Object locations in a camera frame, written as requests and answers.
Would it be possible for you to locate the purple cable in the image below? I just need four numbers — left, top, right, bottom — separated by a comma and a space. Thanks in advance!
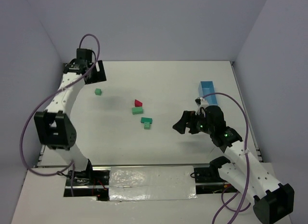
19, 34, 101, 196
201, 92, 252, 224

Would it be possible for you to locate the red triangular wood block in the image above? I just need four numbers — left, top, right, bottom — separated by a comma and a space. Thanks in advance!
134, 99, 143, 107

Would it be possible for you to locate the dark green rectangular block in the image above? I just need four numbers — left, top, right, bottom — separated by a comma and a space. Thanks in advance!
141, 117, 153, 124

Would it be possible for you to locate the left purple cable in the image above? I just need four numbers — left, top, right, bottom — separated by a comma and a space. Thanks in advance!
19, 34, 101, 196

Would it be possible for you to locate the blue plastic box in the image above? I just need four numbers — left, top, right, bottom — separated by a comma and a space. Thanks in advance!
198, 81, 218, 105

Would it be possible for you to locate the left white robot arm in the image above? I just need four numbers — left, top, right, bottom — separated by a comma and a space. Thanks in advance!
34, 48, 106, 172

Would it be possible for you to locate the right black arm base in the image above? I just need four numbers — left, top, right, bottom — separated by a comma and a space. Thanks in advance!
190, 157, 230, 195

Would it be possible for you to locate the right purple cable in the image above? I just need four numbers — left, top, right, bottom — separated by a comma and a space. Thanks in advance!
201, 92, 252, 224

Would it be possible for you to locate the silver tape patch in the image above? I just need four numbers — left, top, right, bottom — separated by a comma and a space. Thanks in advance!
109, 166, 197, 201

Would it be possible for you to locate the small green cube block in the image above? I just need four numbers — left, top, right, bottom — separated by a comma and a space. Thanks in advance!
94, 88, 102, 96

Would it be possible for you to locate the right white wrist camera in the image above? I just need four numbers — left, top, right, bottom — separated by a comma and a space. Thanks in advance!
195, 97, 209, 107

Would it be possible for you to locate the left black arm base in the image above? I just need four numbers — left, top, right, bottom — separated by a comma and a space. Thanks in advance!
57, 170, 110, 201

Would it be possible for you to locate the light green rectangular block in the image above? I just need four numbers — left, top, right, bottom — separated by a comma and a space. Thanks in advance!
132, 106, 143, 115

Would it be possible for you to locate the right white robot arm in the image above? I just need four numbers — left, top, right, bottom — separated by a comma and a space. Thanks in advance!
173, 105, 295, 224

